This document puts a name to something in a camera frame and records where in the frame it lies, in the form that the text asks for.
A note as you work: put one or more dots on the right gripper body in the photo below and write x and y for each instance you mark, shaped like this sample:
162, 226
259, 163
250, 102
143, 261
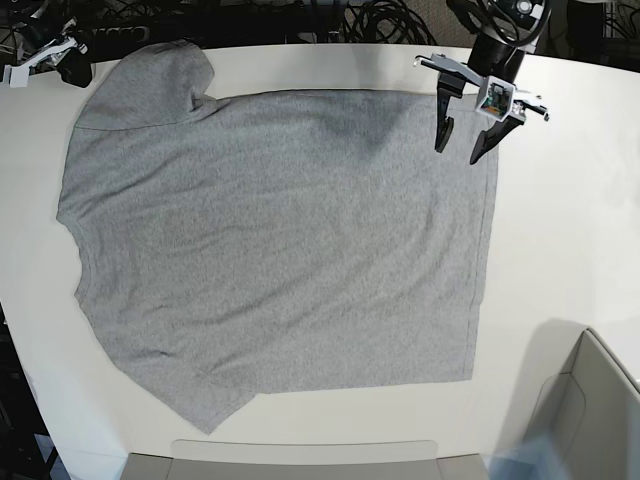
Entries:
55, 50

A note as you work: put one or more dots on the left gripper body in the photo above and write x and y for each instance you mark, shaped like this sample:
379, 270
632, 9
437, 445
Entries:
444, 65

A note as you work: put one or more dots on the grey T-shirt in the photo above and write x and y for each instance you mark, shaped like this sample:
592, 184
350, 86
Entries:
281, 242

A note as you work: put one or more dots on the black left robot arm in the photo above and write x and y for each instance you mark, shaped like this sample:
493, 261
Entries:
505, 32

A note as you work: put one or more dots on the black power strip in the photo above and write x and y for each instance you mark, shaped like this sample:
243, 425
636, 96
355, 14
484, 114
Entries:
114, 37

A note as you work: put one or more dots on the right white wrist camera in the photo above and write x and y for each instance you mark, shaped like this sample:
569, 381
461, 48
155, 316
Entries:
16, 76

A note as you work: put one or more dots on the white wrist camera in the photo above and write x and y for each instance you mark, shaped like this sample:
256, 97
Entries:
500, 100
16, 76

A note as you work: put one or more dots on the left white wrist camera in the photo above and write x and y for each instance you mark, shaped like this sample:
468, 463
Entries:
500, 100

